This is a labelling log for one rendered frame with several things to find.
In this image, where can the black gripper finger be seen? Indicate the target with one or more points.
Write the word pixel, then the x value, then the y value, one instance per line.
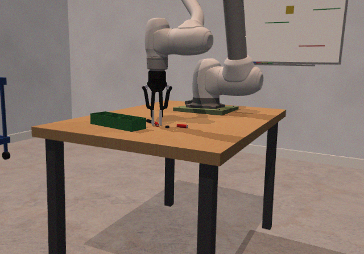
pixel 162 107
pixel 145 87

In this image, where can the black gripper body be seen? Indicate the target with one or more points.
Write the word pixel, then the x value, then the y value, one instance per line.
pixel 157 78

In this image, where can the green three-compartment bin rack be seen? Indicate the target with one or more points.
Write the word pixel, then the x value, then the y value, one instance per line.
pixel 118 121

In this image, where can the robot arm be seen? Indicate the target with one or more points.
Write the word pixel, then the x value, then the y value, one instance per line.
pixel 238 77

